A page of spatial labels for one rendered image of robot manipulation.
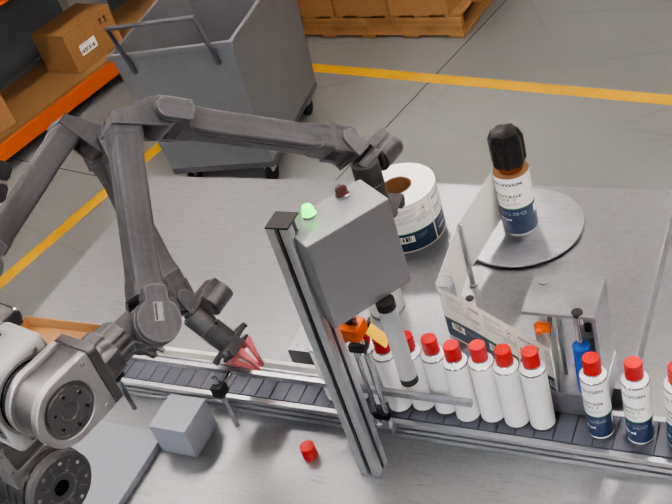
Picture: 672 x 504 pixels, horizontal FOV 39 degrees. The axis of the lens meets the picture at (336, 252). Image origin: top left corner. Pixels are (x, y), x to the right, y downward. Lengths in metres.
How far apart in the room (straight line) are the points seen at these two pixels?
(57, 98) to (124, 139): 4.19
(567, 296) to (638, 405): 0.23
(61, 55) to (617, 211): 4.25
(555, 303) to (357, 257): 0.41
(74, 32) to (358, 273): 4.53
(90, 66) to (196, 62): 1.92
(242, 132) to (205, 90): 2.54
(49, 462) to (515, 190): 1.22
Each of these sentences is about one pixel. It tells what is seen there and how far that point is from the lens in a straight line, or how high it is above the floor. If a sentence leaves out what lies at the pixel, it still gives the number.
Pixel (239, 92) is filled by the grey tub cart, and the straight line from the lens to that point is 4.26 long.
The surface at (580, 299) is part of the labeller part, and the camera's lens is 1.84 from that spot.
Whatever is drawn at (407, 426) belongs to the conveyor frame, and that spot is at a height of 0.87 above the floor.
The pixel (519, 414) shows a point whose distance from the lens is 1.96.
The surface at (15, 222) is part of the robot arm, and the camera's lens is 2.02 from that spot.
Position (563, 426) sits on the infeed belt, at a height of 0.88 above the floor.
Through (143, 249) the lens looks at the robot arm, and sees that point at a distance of 1.63.
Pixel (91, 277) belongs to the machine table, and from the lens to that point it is 2.93.
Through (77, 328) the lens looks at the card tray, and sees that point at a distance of 2.74.
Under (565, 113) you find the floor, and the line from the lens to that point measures 4.53.
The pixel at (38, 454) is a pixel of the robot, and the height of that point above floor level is 1.20.
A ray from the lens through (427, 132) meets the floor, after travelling 4.61.
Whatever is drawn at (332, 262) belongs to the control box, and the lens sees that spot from 1.61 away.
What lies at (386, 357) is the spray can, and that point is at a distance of 1.95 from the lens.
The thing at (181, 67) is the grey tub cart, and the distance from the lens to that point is 4.29.
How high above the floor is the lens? 2.39
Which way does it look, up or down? 37 degrees down
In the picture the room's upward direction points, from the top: 19 degrees counter-clockwise
